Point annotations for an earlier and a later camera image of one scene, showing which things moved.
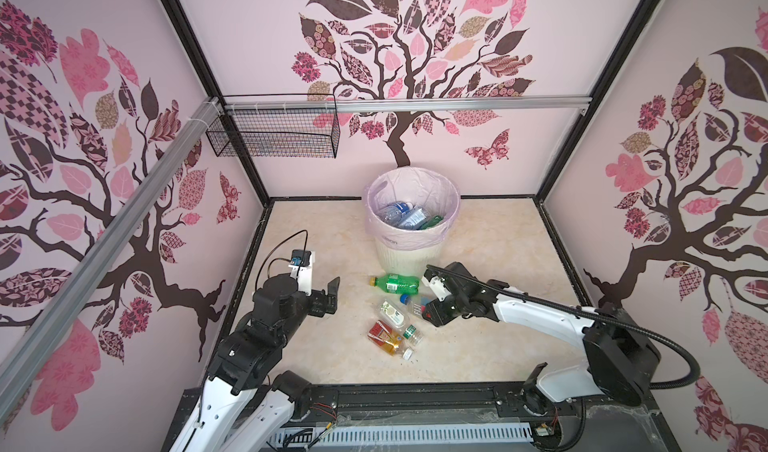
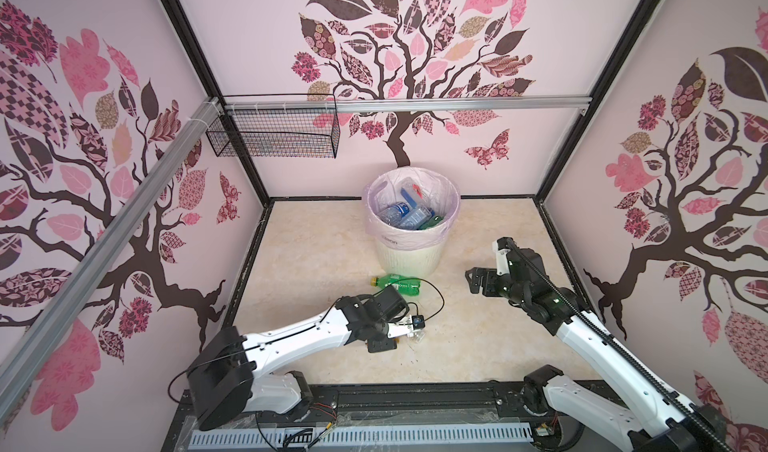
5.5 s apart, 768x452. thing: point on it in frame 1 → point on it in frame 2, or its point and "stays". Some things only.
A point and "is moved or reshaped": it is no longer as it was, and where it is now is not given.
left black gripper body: x=313 y=305 → x=379 y=342
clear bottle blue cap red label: x=417 y=305 → x=414 y=191
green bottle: x=430 y=223 stays
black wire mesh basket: x=275 y=134 stays
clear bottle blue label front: x=394 y=212 stays
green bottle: x=396 y=283 stays
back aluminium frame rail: x=406 y=102 stays
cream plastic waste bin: x=408 y=262 stays
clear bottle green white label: x=396 y=318 is moved or reshaped
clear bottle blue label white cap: x=414 y=219 stays
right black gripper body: x=443 y=311 → x=511 y=292
